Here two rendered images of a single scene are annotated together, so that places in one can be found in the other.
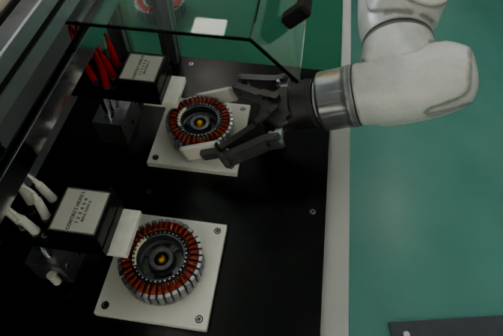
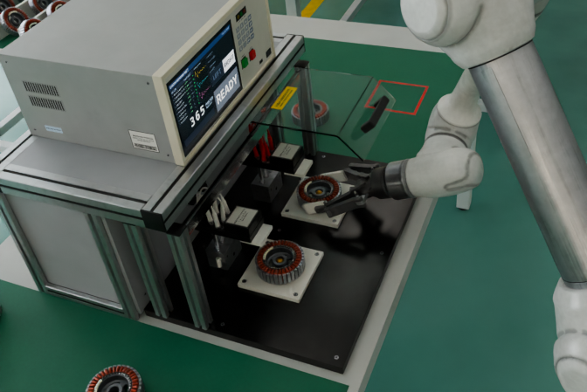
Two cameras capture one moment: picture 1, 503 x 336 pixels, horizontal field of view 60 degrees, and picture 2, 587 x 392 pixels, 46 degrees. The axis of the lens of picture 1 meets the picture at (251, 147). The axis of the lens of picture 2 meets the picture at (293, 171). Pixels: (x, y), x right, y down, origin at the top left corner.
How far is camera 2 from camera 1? 99 cm
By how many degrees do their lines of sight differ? 19
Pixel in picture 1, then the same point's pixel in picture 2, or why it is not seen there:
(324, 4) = not seen: hidden behind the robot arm
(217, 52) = (345, 150)
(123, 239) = (260, 237)
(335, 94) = (396, 174)
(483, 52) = not seen: outside the picture
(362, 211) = (496, 332)
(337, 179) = (408, 239)
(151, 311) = (269, 287)
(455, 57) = (460, 156)
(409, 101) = (434, 180)
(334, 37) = not seen: hidden behind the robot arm
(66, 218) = (234, 219)
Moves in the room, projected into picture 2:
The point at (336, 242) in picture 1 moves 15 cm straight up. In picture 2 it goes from (394, 274) to (393, 226)
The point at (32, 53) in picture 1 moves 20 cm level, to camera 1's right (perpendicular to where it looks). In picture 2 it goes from (236, 134) to (328, 140)
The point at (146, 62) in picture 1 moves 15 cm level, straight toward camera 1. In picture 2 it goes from (289, 147) to (292, 188)
